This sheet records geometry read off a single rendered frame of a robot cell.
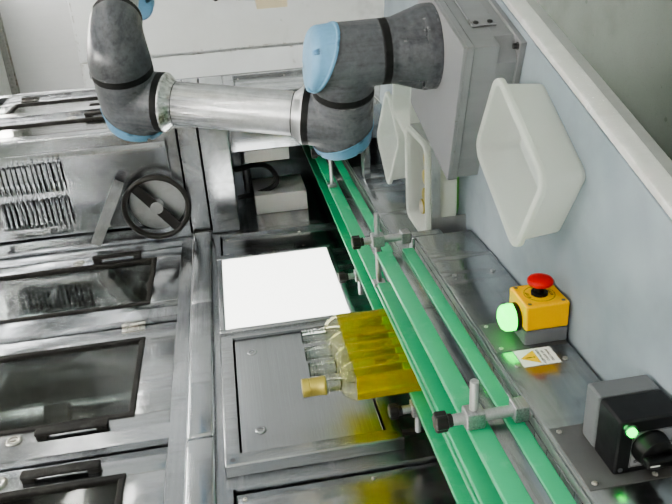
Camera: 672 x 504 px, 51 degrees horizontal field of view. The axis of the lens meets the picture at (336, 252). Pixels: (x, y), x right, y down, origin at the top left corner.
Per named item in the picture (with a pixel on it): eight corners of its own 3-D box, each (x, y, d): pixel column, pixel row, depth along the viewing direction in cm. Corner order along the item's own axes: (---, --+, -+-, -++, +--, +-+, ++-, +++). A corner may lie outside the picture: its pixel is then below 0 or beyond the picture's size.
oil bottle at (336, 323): (421, 324, 152) (323, 338, 150) (421, 301, 150) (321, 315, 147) (429, 338, 147) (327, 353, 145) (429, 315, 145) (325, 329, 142)
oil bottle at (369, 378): (446, 369, 137) (337, 386, 134) (446, 345, 134) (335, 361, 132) (455, 387, 132) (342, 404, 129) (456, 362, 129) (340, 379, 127)
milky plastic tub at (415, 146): (440, 209, 172) (405, 214, 171) (440, 119, 163) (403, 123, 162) (464, 238, 157) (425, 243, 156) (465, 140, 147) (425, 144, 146)
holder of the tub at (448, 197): (442, 229, 175) (411, 233, 174) (443, 120, 163) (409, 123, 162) (465, 259, 159) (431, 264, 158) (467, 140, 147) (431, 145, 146)
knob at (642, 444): (664, 456, 85) (681, 476, 81) (628, 463, 84) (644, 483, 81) (669, 426, 83) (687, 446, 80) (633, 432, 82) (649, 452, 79)
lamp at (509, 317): (510, 321, 115) (492, 323, 114) (511, 296, 113) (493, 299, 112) (521, 335, 111) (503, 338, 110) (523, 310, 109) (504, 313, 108)
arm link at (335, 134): (372, 106, 126) (78, 81, 131) (369, 169, 138) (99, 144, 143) (378, 68, 134) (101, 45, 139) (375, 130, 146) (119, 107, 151)
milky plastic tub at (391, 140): (405, 133, 205) (375, 136, 204) (417, 83, 185) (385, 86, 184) (418, 184, 198) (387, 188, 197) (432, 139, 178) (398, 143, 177)
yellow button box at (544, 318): (550, 317, 117) (507, 323, 116) (553, 277, 114) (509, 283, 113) (569, 339, 111) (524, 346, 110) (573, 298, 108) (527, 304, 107)
